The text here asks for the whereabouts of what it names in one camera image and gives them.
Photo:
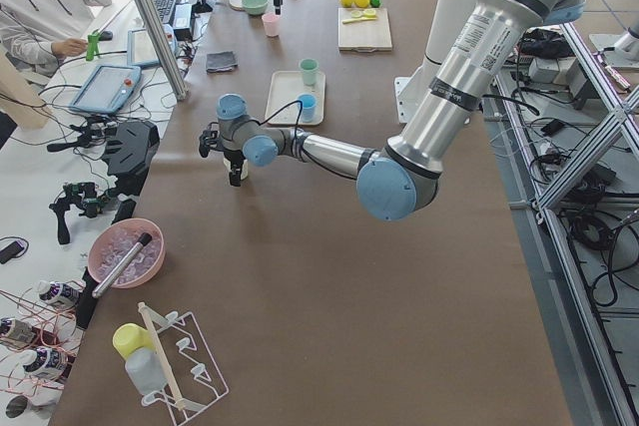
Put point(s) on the cream white cup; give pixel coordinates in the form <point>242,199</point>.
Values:
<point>244,171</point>

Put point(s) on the pink cup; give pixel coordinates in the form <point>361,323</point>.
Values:
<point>271,24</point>

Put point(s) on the green cup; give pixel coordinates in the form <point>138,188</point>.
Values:
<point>309,70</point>

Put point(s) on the blue cup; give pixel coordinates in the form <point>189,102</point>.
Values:
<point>308,107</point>

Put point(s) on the cream rabbit tray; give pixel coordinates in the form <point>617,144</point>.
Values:
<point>285,87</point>

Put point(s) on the green bowl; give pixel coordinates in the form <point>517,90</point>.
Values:
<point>255,7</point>

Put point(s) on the grey folded cloth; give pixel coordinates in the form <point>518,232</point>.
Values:
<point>221,62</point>

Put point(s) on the yellow plastic knife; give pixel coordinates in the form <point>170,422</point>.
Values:
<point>356,20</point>

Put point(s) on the bamboo cutting board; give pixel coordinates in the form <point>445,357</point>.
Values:
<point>370,36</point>

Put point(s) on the blue teach pendant far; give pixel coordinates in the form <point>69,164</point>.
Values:
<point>140,49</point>

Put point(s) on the blue teach pendant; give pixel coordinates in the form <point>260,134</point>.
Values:
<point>107,89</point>
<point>140,49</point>

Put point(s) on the blue teach pendant near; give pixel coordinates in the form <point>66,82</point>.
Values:
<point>107,89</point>

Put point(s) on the green clamp tool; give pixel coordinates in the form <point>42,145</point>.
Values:
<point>93,50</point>

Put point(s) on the yellow cup on rack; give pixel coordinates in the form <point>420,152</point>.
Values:
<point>130,337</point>

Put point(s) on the grey cup on rack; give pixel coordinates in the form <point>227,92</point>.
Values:
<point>145,371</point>

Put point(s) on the plastic bottle upper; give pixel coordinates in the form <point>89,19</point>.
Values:
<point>59,295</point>

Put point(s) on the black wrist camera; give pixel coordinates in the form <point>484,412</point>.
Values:
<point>208,139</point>

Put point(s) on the metal scoop handle in bucket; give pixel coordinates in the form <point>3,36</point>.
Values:
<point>143,240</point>

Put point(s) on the aluminium frame post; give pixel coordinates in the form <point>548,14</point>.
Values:
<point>164,53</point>

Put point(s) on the white wire cup rack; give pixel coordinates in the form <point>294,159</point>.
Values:
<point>194,365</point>

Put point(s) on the wooden rack handle stick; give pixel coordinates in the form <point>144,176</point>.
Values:
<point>146,313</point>

